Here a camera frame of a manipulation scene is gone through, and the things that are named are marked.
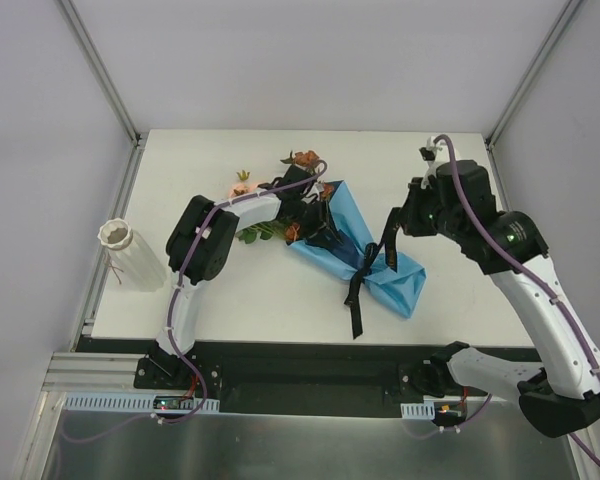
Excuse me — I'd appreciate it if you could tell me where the blue wrapping paper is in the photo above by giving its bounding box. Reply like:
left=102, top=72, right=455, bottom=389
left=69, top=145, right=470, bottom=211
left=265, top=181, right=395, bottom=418
left=290, top=181, right=426, bottom=318

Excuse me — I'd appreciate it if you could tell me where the black ribbon with gold letters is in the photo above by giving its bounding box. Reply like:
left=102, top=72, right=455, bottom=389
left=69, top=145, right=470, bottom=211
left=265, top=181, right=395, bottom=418
left=344, top=236, right=412, bottom=339

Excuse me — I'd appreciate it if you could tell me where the orange and pink flower bouquet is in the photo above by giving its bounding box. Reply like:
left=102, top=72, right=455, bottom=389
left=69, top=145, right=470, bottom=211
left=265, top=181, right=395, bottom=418
left=236, top=150, right=336, bottom=245

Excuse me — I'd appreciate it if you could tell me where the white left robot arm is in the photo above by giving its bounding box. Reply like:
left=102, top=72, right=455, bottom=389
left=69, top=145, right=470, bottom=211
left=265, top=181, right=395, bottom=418
left=147, top=160, right=344, bottom=389

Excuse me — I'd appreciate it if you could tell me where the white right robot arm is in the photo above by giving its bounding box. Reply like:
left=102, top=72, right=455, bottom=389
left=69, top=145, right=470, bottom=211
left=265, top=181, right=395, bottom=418
left=393, top=160, right=600, bottom=438

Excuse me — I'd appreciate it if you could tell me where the white ribbed vase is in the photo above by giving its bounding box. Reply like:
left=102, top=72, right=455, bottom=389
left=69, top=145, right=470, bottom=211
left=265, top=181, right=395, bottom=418
left=97, top=218, right=167, bottom=292

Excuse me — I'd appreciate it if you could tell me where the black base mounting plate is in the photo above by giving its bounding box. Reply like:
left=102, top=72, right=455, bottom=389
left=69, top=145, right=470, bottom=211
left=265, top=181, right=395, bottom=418
left=74, top=335, right=541, bottom=419

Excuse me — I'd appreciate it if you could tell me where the right aluminium table rail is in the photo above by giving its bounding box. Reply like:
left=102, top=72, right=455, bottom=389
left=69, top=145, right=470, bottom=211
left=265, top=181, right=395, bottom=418
left=485, top=141, right=513, bottom=211

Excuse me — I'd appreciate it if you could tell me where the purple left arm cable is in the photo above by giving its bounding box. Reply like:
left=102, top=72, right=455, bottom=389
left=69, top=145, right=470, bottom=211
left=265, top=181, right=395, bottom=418
left=59, top=159, right=330, bottom=444

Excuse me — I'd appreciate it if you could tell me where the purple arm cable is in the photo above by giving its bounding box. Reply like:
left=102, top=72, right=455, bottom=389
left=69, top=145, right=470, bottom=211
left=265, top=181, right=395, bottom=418
left=402, top=133, right=600, bottom=480
left=59, top=159, right=330, bottom=444

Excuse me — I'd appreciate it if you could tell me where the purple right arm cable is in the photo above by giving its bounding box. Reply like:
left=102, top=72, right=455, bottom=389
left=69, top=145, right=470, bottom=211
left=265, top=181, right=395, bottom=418
left=402, top=133, right=600, bottom=480

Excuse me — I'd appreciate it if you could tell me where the right white cable duct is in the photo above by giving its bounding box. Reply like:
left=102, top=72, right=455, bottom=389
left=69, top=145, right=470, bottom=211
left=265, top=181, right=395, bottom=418
left=400, top=401, right=436, bottom=421

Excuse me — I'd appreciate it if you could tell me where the white cable duct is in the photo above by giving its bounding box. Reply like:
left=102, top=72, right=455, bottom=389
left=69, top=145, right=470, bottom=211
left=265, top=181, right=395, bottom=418
left=64, top=392, right=220, bottom=415
left=400, top=401, right=436, bottom=421

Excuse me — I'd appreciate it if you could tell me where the right aluminium frame post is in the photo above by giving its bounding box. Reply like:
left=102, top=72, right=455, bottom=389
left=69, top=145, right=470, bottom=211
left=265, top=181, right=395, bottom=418
left=485, top=0, right=587, bottom=151

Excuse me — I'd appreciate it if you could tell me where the aluminium frame post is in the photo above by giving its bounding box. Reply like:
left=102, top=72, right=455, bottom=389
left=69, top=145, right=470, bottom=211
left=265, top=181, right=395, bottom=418
left=485, top=0, right=587, bottom=151
left=54, top=0, right=141, bottom=145

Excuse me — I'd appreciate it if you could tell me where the left aluminium frame post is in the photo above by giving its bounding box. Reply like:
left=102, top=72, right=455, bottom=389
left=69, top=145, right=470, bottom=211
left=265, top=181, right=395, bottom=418
left=54, top=0, right=141, bottom=145

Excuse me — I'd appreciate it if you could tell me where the aluminium front rail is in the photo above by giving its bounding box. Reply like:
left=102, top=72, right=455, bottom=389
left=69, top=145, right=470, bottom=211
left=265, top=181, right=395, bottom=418
left=42, top=351, right=154, bottom=391

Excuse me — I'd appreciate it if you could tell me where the left white cable duct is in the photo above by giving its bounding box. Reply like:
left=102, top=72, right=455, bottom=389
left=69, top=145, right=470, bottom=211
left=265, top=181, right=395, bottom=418
left=64, top=392, right=220, bottom=415

